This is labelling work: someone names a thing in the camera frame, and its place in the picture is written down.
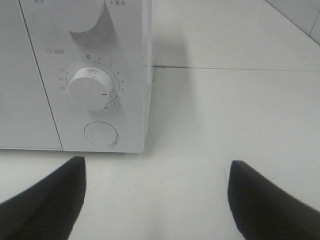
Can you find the white upper power knob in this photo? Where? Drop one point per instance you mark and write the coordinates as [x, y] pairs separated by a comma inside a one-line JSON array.
[[82, 15]]

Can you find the white microwave oven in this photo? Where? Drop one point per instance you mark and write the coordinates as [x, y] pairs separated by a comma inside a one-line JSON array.
[[120, 44]]

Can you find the white round door button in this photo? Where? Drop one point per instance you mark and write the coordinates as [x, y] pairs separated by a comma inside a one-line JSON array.
[[101, 134]]

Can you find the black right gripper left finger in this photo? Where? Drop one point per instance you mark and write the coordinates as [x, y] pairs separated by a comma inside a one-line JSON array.
[[49, 209]]

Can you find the white timer knob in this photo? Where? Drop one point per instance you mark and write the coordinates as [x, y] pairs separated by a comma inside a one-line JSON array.
[[90, 89]]

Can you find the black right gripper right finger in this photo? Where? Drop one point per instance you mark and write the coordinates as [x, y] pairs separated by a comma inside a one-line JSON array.
[[263, 211]]

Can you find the white microwave door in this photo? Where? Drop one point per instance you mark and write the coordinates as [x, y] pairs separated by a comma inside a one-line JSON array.
[[26, 120]]

